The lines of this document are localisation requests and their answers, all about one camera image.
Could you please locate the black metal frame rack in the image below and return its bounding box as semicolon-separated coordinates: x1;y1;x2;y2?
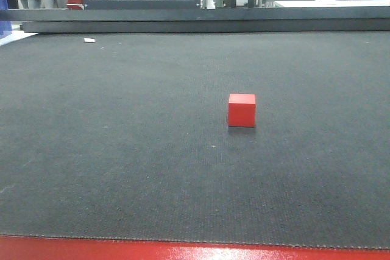
1;0;389;33

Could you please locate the small white paper scrap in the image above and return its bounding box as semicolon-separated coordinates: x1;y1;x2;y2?
83;38;96;43

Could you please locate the white work table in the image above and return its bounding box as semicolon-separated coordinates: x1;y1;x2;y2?
257;0;389;8

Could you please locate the blue plastic crate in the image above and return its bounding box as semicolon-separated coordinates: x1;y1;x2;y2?
0;0;13;37

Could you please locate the dark grey table mat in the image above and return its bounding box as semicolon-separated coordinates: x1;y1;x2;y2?
1;32;389;250

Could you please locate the red magnetic cube block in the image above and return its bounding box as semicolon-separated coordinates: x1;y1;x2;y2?
227;93;257;128

